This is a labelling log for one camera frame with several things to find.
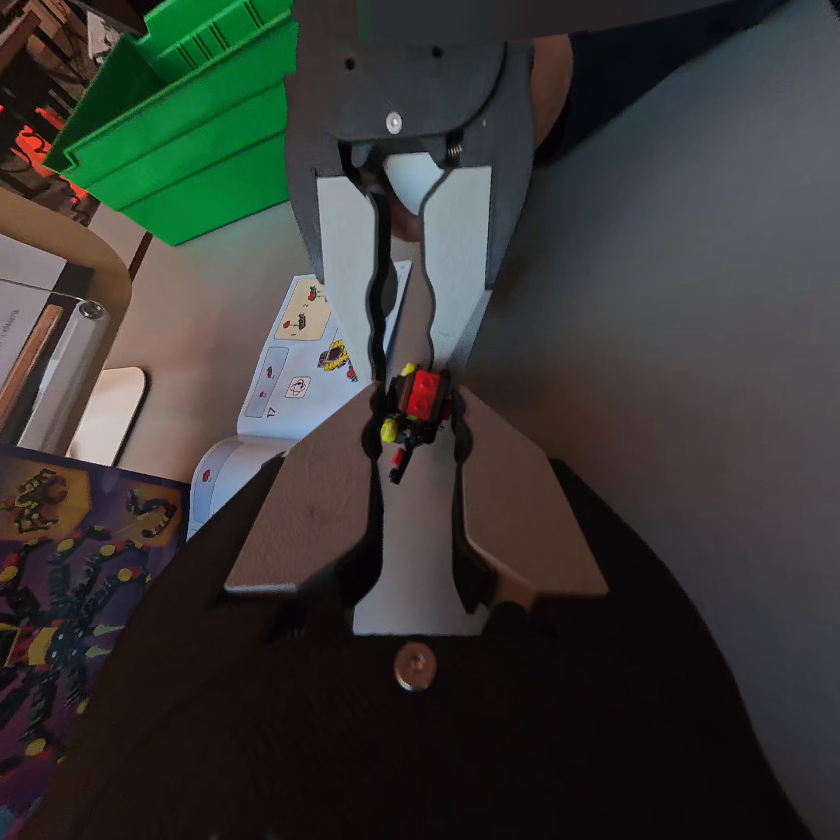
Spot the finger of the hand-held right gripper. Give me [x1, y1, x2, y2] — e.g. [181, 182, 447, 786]
[417, 164, 494, 371]
[315, 169, 393, 383]

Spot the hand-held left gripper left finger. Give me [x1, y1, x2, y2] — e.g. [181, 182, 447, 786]
[223, 382, 389, 611]

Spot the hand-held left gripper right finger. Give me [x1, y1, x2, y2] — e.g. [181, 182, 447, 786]
[451, 386, 611, 616]

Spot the black yellow red lego model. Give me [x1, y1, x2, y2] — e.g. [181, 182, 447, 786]
[379, 363, 455, 487]

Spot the person's right forearm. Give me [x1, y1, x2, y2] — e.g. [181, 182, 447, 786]
[535, 0, 791, 168]

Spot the lego instruction booklet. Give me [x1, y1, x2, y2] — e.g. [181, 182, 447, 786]
[185, 258, 414, 542]

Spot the purple lego box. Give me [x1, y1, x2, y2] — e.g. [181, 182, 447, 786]
[0, 443, 193, 840]

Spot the person's right hand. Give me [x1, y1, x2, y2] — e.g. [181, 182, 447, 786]
[532, 35, 576, 152]

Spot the white rounded panel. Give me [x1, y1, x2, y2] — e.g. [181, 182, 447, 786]
[66, 366, 148, 468]

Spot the silver metal cylinder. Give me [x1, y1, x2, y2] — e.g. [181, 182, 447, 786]
[16, 298, 111, 454]

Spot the printed paper sheet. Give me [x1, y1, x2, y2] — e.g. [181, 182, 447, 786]
[0, 233, 93, 421]

